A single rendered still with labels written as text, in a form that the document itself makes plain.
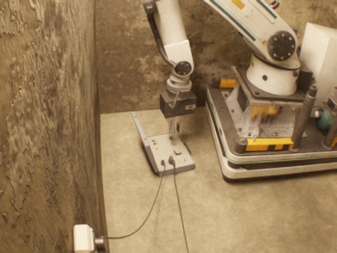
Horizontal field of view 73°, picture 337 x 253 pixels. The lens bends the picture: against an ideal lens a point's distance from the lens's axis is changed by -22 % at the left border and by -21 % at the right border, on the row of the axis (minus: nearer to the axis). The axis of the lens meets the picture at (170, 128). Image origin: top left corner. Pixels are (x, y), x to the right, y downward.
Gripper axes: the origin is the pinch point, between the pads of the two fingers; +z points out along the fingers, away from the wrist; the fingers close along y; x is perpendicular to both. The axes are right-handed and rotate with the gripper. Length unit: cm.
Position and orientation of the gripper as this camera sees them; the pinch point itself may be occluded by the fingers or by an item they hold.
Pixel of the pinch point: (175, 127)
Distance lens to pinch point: 207.3
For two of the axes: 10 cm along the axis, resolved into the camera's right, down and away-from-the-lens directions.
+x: -3.4, -6.0, 7.3
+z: -0.6, 7.9, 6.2
